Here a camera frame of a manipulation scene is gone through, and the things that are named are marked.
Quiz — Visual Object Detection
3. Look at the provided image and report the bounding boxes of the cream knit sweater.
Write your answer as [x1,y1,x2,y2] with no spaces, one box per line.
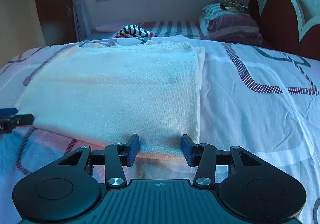
[16,42,205,160]

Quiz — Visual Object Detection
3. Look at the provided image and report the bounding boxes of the patterned bed sheet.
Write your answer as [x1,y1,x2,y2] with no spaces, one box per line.
[1,36,319,223]

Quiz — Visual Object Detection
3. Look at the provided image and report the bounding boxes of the dark wooden door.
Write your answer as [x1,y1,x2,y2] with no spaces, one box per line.
[35,0,76,46]

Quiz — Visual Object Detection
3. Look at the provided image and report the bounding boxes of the striped folded garment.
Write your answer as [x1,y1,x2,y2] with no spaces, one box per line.
[115,25,156,38]

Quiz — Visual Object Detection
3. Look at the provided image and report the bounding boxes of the pink flat pillow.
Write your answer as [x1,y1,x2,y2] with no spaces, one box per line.
[95,22,140,33]

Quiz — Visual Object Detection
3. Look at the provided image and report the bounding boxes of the striped purple mattress sheet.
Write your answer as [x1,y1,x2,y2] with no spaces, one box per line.
[86,20,208,41]

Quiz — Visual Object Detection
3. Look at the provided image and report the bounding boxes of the striped folded quilt pillow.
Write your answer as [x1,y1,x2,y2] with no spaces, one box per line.
[199,4,263,46]

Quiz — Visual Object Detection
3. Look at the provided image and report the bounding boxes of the yellow patterned cloth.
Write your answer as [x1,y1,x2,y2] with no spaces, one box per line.
[220,0,249,14]

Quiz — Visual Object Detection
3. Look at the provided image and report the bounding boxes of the red white headboard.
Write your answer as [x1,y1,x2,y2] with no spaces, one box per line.
[248,0,319,60]

